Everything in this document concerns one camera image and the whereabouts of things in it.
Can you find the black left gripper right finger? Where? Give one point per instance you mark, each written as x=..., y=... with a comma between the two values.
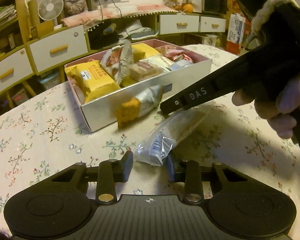
x=189, y=173

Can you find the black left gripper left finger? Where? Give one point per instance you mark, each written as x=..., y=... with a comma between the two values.
x=110, y=172

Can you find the clear barcode cracker pack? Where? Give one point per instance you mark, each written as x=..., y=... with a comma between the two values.
x=154, y=149

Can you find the orange silver cracker pack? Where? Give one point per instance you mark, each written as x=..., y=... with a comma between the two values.
x=139, y=105

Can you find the yellow labelled snack pack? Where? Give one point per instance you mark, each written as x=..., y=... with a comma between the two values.
x=90, y=81

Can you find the pink nougat clear pack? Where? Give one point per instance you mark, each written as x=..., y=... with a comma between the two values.
x=173, y=53

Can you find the white black-text snack pack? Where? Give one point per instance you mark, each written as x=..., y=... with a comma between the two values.
x=161, y=61

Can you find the large yellow snack pack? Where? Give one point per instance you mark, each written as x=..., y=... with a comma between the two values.
x=143, y=51

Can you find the beige beef-flavour snack pack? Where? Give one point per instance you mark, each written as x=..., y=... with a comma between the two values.
x=144, y=70

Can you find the silver small snack pack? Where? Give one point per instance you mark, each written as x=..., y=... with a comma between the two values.
x=180, y=64

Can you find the right hand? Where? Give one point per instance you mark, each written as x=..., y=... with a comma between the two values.
x=276, y=113

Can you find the black microwave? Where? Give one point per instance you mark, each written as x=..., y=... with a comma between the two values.
x=216, y=6

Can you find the floral tablecloth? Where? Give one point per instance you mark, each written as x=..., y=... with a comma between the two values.
x=47, y=134

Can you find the orange fruit lower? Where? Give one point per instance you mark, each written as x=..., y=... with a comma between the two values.
x=187, y=8

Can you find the blue lid storage bin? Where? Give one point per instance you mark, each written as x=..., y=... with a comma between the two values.
x=49, y=81

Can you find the wooden cabinet with drawers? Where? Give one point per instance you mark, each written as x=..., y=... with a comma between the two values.
x=35, y=57

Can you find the pink cloth on cabinet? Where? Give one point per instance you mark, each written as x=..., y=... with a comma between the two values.
x=89, y=19

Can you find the white desk fan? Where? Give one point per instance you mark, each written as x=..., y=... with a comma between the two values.
x=45, y=10

